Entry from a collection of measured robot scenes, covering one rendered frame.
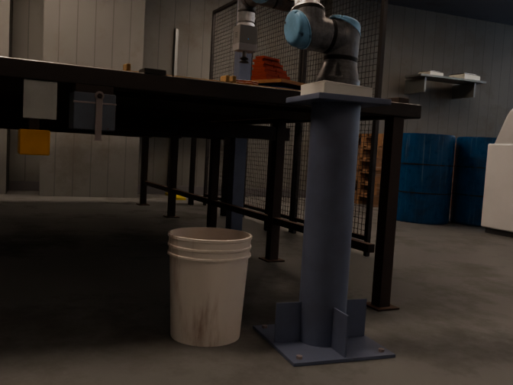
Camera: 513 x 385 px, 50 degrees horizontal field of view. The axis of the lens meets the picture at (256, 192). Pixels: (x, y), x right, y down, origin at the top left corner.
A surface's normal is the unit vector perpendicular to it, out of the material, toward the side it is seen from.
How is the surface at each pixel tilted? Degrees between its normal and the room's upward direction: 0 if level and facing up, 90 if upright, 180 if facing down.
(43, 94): 90
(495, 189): 90
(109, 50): 90
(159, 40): 90
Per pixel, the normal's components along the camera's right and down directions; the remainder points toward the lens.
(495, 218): -0.90, -0.02
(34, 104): 0.45, 0.10
